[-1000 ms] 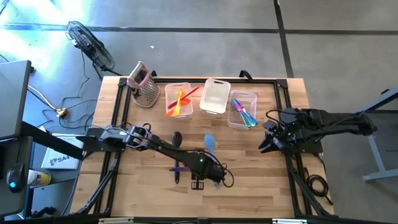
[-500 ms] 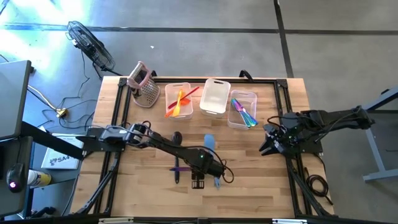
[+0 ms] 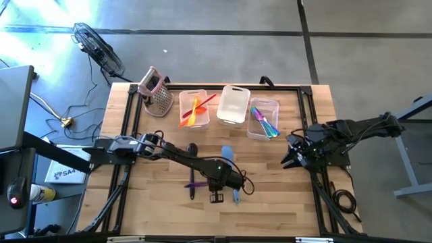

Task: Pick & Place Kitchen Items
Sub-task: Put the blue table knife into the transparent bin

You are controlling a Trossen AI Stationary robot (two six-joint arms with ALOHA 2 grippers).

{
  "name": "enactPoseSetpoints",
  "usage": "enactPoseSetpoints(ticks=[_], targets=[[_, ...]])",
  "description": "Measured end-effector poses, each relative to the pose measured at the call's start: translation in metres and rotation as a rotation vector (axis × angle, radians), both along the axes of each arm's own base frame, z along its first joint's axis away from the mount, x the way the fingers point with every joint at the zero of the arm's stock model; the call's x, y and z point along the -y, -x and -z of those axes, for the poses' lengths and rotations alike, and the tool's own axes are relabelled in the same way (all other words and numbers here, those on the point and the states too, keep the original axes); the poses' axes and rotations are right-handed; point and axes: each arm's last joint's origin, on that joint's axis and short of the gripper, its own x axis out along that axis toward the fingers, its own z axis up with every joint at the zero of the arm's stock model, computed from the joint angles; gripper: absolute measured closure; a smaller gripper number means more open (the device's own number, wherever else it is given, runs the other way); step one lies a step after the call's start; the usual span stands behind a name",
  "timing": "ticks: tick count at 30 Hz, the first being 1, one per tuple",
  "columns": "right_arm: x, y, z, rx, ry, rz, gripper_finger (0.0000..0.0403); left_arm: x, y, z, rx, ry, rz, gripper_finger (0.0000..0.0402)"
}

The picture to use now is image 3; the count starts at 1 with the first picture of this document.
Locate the black clamp handle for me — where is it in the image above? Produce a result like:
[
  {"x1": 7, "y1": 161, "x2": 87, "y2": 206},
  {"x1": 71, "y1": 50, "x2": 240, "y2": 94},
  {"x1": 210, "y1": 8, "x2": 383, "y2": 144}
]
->
[{"x1": 259, "y1": 75, "x2": 276, "y2": 89}]

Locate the black floor fan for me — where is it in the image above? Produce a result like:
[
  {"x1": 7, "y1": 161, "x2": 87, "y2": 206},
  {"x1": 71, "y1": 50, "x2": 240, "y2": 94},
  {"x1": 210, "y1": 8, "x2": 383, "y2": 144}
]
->
[{"x1": 71, "y1": 22, "x2": 126, "y2": 78}]

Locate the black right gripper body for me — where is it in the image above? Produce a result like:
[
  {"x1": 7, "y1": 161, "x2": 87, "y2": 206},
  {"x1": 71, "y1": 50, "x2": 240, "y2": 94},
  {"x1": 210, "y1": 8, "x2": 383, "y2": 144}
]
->
[{"x1": 296, "y1": 133, "x2": 325, "y2": 166}]

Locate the orange plastic utensil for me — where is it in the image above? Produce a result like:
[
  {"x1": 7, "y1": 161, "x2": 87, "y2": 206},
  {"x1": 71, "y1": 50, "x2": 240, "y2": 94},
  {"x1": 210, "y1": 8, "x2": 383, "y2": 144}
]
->
[{"x1": 178, "y1": 107, "x2": 209, "y2": 129}]

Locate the metal box grater pink handle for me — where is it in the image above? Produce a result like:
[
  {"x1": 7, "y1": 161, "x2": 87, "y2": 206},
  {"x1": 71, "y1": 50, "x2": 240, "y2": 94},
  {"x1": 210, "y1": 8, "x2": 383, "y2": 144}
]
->
[{"x1": 137, "y1": 65, "x2": 175, "y2": 118}]

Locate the white printed box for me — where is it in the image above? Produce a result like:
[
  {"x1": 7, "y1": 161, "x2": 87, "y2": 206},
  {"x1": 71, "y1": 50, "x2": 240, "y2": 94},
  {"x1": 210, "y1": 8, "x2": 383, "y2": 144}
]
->
[{"x1": 45, "y1": 144, "x2": 89, "y2": 185}]

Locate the iridescent metal knife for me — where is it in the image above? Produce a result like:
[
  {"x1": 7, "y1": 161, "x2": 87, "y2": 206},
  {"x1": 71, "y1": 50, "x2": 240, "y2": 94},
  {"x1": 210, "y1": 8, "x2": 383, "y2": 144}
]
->
[{"x1": 250, "y1": 107, "x2": 273, "y2": 139}]

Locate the black desk surface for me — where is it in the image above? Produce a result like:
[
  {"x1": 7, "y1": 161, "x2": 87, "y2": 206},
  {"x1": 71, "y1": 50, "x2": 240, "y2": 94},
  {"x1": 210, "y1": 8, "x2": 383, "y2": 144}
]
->
[{"x1": 0, "y1": 148, "x2": 36, "y2": 236}]

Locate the clear plastic bin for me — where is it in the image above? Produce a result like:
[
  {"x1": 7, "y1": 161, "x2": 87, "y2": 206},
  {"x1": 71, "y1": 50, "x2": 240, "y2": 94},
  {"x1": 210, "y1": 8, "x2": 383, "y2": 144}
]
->
[{"x1": 246, "y1": 97, "x2": 280, "y2": 142}]

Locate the white plastic bin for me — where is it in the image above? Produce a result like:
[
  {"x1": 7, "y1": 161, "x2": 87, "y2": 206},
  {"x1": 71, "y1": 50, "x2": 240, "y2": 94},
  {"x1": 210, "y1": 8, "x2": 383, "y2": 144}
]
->
[
  {"x1": 216, "y1": 84, "x2": 252, "y2": 128},
  {"x1": 178, "y1": 88, "x2": 211, "y2": 131}
]

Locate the yellow white spray can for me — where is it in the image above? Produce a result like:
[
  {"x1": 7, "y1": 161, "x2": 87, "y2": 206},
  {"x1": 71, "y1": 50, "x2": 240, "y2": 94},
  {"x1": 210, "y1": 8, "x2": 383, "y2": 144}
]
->
[{"x1": 29, "y1": 184, "x2": 57, "y2": 203}]

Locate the red plastic utensil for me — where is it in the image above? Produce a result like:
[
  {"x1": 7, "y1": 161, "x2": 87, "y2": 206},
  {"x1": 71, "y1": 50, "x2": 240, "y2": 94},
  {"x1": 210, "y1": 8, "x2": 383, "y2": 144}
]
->
[{"x1": 182, "y1": 93, "x2": 218, "y2": 119}]

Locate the black metal bar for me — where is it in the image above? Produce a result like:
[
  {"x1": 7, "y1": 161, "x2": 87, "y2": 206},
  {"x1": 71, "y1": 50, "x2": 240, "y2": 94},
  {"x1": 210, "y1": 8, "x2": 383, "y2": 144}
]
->
[{"x1": 22, "y1": 130, "x2": 94, "y2": 175}]

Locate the black aluminium table frame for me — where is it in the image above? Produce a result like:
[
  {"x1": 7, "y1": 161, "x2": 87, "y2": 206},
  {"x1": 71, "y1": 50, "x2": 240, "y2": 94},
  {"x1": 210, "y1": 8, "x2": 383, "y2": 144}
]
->
[{"x1": 79, "y1": 82, "x2": 365, "y2": 237}]

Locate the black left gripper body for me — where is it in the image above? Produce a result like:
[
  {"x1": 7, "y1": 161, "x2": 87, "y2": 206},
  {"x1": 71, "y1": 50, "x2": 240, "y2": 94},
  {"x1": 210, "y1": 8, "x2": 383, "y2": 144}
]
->
[{"x1": 211, "y1": 171, "x2": 246, "y2": 194}]

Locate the grey table leg frame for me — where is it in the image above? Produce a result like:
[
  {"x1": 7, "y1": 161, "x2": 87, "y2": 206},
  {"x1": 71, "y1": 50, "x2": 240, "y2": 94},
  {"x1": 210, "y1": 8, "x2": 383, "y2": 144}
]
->
[{"x1": 393, "y1": 93, "x2": 432, "y2": 199}]

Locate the black coiled cable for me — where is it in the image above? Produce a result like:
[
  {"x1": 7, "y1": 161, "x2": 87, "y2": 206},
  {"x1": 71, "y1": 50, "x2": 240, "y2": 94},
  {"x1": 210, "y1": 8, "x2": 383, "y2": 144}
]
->
[{"x1": 330, "y1": 180, "x2": 362, "y2": 223}]

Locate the blue silicone spatula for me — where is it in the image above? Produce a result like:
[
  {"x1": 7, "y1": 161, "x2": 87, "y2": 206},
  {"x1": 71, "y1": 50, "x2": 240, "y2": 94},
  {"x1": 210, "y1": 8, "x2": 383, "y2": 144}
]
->
[{"x1": 221, "y1": 144, "x2": 243, "y2": 205}]

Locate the black computer mouse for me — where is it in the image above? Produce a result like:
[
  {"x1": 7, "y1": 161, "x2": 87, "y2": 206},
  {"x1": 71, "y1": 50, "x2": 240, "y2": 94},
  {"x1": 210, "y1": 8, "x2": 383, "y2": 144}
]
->
[{"x1": 6, "y1": 176, "x2": 28, "y2": 209}]

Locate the long yellow plastic utensil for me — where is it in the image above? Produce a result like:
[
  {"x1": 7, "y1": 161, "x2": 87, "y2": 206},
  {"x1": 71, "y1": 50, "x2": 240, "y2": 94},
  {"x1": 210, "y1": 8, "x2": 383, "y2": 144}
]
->
[{"x1": 190, "y1": 97, "x2": 200, "y2": 119}]

